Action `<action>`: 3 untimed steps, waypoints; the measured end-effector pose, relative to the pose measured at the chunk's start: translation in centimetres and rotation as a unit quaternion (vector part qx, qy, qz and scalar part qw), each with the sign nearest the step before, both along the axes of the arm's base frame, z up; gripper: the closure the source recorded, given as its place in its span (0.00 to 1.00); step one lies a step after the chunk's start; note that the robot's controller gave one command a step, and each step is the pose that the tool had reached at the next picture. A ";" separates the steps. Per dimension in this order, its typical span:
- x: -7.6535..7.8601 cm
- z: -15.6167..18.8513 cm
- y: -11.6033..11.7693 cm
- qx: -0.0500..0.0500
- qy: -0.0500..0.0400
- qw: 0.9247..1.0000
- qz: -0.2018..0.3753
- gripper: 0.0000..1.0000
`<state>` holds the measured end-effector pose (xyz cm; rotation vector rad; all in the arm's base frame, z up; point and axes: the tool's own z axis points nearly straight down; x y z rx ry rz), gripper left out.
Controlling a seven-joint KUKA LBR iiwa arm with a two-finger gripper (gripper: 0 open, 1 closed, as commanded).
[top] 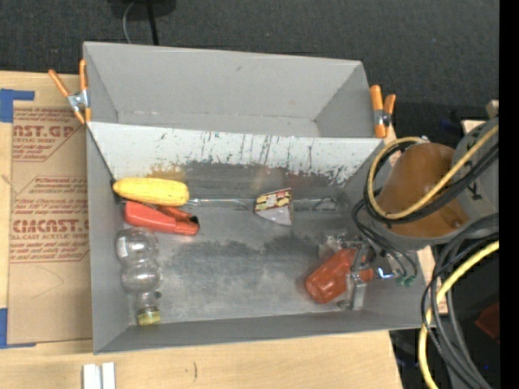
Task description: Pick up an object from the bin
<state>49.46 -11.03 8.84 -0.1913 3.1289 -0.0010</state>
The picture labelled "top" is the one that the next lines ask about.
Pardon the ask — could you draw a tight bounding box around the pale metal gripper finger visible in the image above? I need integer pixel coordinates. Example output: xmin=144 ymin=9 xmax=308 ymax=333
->
xmin=324 ymin=233 xmax=364 ymax=255
xmin=338 ymin=272 xmax=369 ymax=311

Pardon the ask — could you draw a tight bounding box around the orange plastic bottle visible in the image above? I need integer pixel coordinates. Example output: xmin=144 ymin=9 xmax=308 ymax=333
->
xmin=304 ymin=247 xmax=375 ymax=305

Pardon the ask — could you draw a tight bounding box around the printed wedge-shaped box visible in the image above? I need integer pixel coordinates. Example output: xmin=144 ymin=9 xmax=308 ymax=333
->
xmin=253 ymin=187 xmax=294 ymax=227

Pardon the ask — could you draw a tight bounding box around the grey metal bin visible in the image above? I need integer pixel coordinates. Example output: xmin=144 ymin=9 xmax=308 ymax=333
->
xmin=82 ymin=41 xmax=431 ymax=355

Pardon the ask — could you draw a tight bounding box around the yellow toy corn cob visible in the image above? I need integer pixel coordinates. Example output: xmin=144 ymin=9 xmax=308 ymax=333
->
xmin=112 ymin=177 xmax=191 ymax=207

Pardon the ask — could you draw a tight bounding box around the clear plastic bottle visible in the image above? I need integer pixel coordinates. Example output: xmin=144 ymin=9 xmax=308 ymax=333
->
xmin=114 ymin=228 xmax=165 ymax=327

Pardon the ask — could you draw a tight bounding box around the brown cardboard board red print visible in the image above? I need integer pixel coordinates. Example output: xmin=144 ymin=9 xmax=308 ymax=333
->
xmin=0 ymin=70 xmax=94 ymax=346

